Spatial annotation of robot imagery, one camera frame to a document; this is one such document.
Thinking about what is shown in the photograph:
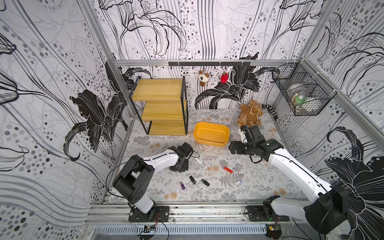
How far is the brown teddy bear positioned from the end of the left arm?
1.43 ft

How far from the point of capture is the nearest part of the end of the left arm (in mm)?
661

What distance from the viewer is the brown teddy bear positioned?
103 centimetres
